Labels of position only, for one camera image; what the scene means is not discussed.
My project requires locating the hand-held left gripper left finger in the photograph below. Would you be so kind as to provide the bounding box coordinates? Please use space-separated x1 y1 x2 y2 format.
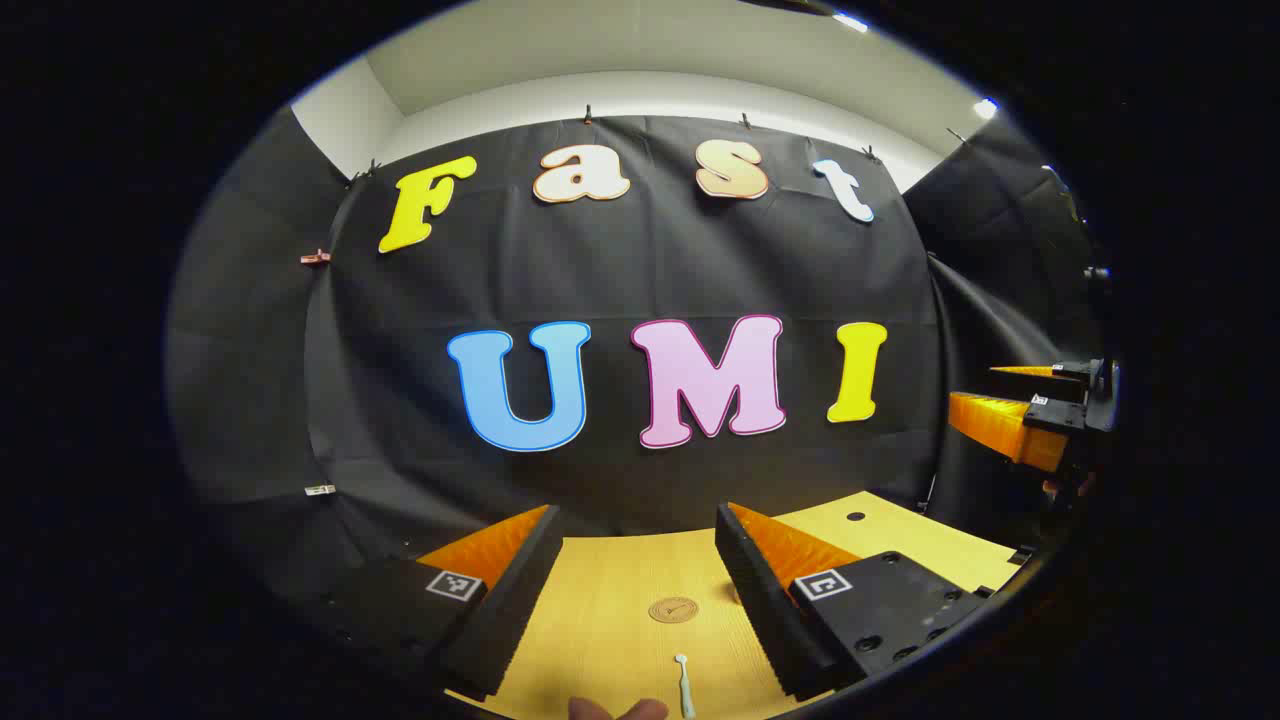
300 505 563 701

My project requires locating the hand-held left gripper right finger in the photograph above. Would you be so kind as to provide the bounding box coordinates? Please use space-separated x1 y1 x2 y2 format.
715 503 993 701

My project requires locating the wooden desktop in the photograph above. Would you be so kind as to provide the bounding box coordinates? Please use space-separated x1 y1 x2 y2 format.
445 490 1023 720

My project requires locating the black backdrop cloth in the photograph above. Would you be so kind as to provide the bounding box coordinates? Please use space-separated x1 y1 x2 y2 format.
165 105 1111 611

